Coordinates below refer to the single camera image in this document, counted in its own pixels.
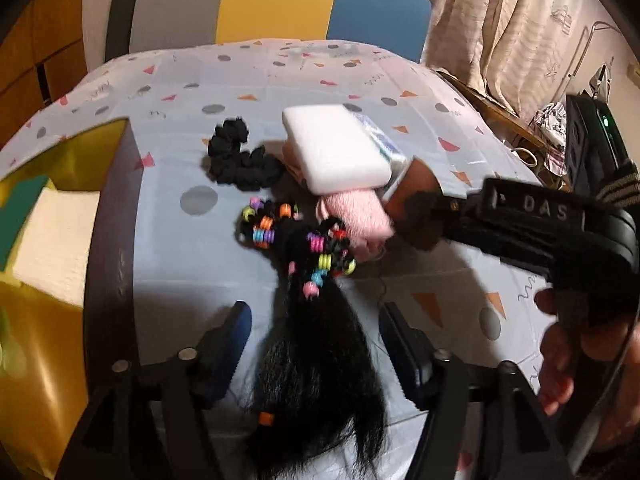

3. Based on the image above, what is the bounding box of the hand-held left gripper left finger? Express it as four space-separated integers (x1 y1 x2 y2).
55 301 253 480

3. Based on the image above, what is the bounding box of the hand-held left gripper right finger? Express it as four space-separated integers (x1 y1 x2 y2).
379 301 573 480

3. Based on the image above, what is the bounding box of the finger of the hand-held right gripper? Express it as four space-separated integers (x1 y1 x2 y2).
480 177 587 235
440 206 585 272

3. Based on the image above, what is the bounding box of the black beaded hair extension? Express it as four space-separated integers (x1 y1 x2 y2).
235 197 388 480

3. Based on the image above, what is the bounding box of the brown makeup sponge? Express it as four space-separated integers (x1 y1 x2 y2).
385 157 451 253

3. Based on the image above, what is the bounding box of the pink fluffy towel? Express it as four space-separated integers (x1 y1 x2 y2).
282 142 398 261

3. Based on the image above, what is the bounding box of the tissue packet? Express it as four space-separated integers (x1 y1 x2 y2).
352 112 413 201

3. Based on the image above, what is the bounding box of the black scrunchie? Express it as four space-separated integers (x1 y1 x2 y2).
206 117 286 193

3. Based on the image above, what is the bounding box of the white foam sponge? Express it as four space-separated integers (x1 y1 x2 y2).
281 104 393 195

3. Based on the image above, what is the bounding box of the gold metal tin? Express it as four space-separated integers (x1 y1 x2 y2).
0 117 146 480

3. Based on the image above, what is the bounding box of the green yellow scouring sponge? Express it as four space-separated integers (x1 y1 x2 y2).
0 175 51 271

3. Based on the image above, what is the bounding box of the person's right hand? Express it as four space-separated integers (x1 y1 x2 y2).
534 289 640 455

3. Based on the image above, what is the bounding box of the striped knit band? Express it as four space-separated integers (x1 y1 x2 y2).
599 162 640 207

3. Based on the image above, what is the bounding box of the wooden side table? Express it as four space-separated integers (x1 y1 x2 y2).
437 70 566 176

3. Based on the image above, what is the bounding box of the garment steamer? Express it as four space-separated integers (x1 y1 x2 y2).
565 20 621 103

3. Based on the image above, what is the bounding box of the beige printed curtain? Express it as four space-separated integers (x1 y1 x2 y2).
375 0 596 126

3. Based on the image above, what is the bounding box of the grey yellow blue chair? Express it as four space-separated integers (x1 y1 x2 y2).
104 0 433 66

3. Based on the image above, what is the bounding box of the wooden wardrobe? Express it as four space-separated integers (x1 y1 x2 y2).
0 0 91 146

